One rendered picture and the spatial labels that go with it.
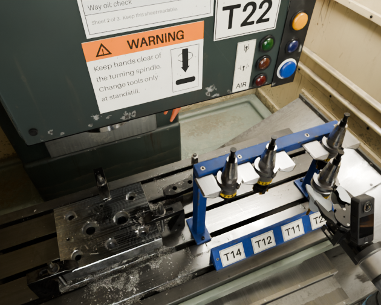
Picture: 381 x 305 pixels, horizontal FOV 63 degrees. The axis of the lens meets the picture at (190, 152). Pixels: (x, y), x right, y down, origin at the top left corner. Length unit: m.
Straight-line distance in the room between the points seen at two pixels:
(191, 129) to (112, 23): 1.50
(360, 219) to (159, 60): 0.57
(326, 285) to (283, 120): 0.80
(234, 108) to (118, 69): 1.64
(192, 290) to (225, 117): 1.21
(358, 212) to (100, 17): 0.64
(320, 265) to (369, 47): 0.83
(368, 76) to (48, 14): 1.22
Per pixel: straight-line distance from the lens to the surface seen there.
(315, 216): 1.13
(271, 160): 0.81
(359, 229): 0.81
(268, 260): 1.07
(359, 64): 1.44
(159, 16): 0.41
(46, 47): 0.40
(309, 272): 1.28
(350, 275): 1.36
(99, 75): 0.43
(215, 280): 1.02
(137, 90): 0.45
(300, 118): 1.66
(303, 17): 0.52
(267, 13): 0.48
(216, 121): 1.92
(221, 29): 0.45
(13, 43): 0.40
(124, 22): 0.40
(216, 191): 0.79
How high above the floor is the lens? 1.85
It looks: 47 degrees down
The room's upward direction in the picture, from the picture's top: straight up
